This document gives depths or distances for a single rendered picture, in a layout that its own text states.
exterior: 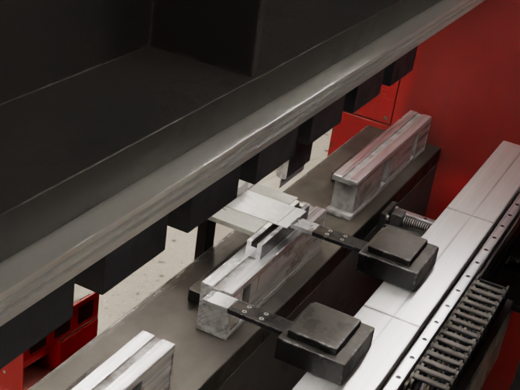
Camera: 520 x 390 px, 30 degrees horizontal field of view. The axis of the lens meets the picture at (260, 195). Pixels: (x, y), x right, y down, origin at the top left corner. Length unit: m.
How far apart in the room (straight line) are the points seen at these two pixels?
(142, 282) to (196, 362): 1.82
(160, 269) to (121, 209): 2.75
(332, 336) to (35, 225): 0.80
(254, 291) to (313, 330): 0.29
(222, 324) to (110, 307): 1.65
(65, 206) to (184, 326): 0.98
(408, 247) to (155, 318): 0.46
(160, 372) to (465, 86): 1.32
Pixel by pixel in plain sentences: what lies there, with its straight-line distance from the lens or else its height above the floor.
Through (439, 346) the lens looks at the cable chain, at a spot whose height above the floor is 1.04.
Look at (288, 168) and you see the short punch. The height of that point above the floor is 1.12.
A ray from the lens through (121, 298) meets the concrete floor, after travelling 3.33.
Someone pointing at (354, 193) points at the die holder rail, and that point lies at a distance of 2.09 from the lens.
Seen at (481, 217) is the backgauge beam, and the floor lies 0.98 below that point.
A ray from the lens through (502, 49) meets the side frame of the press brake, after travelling 2.47.
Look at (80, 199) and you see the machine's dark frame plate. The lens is 0.74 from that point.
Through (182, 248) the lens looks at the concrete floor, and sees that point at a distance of 3.64.
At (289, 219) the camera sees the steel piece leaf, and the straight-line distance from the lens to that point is 1.80.
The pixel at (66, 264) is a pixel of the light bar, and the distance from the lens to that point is 0.70.
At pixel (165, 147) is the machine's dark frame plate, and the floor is 1.50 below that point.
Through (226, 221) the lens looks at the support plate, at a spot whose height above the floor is 1.00.
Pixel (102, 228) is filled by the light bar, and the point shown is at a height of 1.48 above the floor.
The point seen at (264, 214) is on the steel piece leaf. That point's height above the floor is 1.00.
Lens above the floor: 1.84
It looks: 27 degrees down
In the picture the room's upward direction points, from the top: 8 degrees clockwise
